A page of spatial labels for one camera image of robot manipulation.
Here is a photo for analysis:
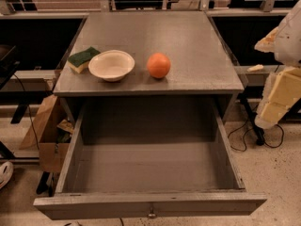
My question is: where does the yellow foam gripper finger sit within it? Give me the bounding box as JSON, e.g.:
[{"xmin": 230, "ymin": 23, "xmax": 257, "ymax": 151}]
[
  {"xmin": 261, "ymin": 103, "xmax": 287, "ymax": 123},
  {"xmin": 269, "ymin": 68, "xmax": 301, "ymax": 106}
]

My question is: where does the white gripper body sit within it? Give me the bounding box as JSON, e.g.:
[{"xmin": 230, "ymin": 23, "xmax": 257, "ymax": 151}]
[{"xmin": 254, "ymin": 26, "xmax": 301, "ymax": 130}]

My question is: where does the grey top drawer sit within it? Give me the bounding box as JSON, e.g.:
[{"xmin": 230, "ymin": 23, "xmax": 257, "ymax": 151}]
[{"xmin": 34, "ymin": 96, "xmax": 266, "ymax": 219}]

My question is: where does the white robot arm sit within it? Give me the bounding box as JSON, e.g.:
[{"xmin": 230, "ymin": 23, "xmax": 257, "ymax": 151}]
[{"xmin": 255, "ymin": 1, "xmax": 301, "ymax": 129}]

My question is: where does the grey drawer cabinet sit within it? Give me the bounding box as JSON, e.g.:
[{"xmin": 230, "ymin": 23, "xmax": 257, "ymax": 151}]
[{"xmin": 54, "ymin": 10, "xmax": 244, "ymax": 121}]

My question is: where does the yellow foam scrap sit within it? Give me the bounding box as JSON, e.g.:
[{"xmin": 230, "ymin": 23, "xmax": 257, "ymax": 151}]
[{"xmin": 247, "ymin": 64, "xmax": 264, "ymax": 73}]

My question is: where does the orange ball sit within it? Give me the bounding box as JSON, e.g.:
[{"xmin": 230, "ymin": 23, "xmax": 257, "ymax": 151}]
[{"xmin": 147, "ymin": 53, "xmax": 171, "ymax": 79}]

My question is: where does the white bowl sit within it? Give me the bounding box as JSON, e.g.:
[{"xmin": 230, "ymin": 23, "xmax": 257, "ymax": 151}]
[{"xmin": 88, "ymin": 50, "xmax": 135, "ymax": 82}]

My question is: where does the green yellow sponge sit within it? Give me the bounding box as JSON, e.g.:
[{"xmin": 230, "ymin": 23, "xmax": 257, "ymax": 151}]
[{"xmin": 68, "ymin": 47, "xmax": 100, "ymax": 73}]

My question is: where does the cardboard box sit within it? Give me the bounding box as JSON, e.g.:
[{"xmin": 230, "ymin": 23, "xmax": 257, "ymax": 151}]
[{"xmin": 20, "ymin": 95, "xmax": 69, "ymax": 172}]

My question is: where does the white shoe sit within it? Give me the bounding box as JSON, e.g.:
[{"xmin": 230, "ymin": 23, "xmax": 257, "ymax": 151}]
[{"xmin": 0, "ymin": 161, "xmax": 14, "ymax": 189}]

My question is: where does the black floor cable right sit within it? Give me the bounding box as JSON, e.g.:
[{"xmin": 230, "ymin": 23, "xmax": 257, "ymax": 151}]
[{"xmin": 227, "ymin": 116, "xmax": 285, "ymax": 153}]

